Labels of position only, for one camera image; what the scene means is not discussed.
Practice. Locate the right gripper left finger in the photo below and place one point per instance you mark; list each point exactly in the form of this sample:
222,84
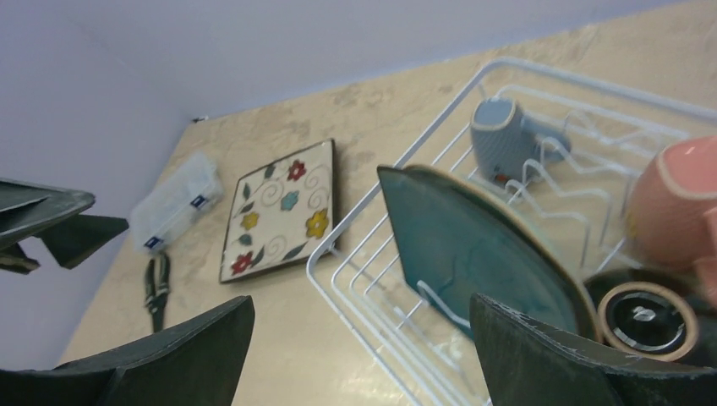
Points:
196,362

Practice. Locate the dark teal plate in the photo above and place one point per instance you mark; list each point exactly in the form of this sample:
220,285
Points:
455,239

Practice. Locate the grey blue mug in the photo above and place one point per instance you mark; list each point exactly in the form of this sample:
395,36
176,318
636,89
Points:
504,137

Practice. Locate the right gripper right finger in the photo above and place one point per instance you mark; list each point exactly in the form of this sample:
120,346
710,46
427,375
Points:
527,362

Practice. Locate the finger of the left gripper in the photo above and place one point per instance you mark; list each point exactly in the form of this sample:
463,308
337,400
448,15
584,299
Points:
28,209
74,240

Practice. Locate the brown glazed bowl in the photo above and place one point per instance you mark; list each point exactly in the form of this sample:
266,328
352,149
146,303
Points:
654,314

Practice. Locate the square floral plate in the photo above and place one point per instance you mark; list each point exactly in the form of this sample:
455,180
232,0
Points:
281,212

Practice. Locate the pink floral mug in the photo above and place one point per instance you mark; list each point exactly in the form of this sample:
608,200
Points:
671,212

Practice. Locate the white wire dish rack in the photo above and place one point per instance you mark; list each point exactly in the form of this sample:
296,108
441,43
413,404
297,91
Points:
578,205

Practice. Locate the clear plastic organizer box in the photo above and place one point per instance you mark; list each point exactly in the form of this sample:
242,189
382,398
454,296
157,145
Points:
175,204

